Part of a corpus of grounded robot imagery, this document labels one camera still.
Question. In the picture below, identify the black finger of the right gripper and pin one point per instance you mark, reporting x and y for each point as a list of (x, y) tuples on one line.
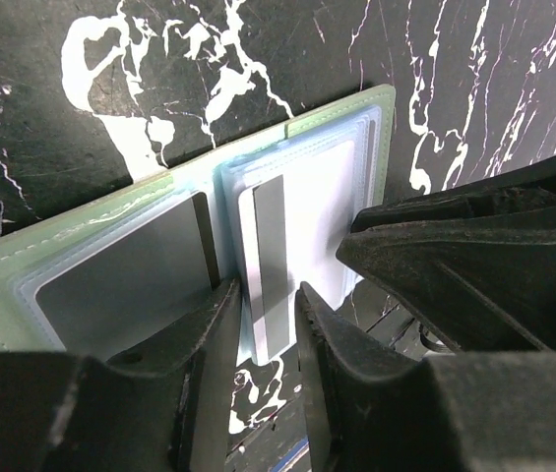
[(476, 264)]

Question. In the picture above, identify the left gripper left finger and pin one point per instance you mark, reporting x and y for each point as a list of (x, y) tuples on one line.
[(162, 405)]

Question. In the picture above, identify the white card with magnetic stripe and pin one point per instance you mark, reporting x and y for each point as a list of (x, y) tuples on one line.
[(291, 225)]

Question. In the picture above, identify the grey card in holder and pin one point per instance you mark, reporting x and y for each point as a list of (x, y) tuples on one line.
[(130, 281)]

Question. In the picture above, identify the green card holder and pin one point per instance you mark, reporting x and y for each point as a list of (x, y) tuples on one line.
[(222, 174)]

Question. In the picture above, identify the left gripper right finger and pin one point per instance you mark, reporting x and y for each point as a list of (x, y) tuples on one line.
[(369, 408)]

